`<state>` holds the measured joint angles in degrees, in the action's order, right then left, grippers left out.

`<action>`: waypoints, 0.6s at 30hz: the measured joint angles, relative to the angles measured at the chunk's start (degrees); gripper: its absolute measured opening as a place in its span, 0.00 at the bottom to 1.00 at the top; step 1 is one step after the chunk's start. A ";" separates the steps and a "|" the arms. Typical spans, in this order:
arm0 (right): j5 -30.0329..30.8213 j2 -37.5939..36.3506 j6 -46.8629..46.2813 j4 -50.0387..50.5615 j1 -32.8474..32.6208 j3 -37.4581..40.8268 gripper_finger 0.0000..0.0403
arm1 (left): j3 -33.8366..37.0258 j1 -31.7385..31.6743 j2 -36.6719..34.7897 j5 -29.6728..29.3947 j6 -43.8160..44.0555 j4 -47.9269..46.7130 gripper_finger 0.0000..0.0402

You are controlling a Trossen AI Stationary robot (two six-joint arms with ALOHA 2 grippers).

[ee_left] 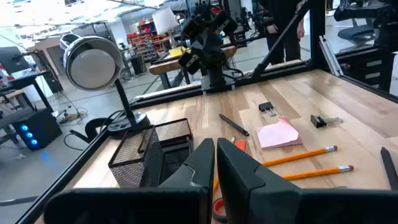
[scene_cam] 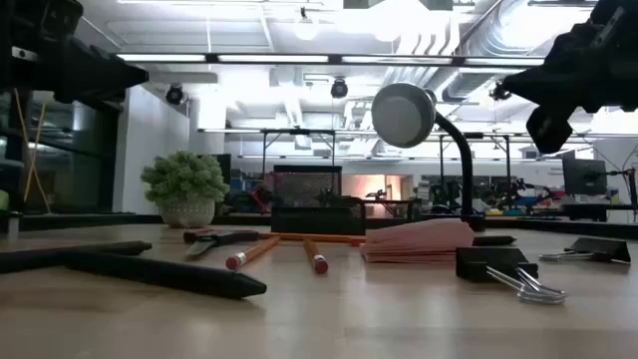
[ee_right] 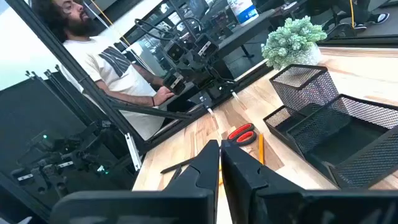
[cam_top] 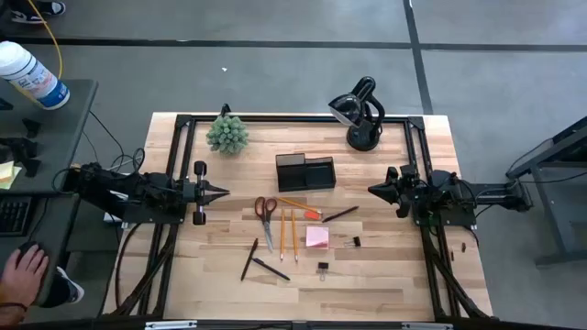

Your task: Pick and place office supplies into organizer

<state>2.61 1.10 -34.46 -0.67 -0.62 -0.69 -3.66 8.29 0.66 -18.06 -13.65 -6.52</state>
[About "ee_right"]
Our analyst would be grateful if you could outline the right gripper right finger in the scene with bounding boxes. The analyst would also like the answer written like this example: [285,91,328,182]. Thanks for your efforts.
[220,139,398,224]

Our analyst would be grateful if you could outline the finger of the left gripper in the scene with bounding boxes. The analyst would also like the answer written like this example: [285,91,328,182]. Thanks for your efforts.
[162,71,187,96]
[194,33,220,60]

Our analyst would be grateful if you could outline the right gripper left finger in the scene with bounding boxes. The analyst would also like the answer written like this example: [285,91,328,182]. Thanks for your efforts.
[49,139,220,224]

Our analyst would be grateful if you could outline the black pen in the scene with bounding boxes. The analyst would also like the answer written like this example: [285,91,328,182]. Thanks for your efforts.
[167,166,184,189]
[160,157,196,174]

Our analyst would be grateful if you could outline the yellow wooden pencil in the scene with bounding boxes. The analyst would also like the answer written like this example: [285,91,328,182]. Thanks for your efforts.
[258,133,265,166]

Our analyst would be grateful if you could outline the red and black scissors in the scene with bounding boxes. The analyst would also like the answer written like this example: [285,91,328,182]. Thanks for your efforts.
[226,123,257,147]

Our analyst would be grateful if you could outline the black mesh desk organizer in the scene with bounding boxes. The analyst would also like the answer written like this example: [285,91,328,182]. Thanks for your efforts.
[262,63,398,190]

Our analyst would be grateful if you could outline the black side desk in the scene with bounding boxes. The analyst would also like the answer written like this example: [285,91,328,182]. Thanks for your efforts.
[214,8,277,60]

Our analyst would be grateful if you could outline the white wipes canister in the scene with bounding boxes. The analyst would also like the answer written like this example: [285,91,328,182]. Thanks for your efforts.
[226,0,259,27]

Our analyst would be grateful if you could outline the person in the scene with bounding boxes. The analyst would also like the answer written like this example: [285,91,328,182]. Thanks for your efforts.
[323,0,391,34]
[30,0,177,141]

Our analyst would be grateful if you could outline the green artificial potted plant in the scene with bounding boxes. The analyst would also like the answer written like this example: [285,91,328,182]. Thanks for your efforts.
[261,15,328,71]

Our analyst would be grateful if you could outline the dark glossy panel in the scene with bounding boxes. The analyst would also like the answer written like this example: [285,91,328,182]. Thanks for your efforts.
[0,70,137,218]

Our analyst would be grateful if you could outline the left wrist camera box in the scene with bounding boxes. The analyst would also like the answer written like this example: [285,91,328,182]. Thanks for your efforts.
[164,39,188,63]

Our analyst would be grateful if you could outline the yellow cable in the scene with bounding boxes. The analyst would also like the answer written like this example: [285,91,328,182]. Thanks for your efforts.
[348,0,356,29]
[89,0,131,47]

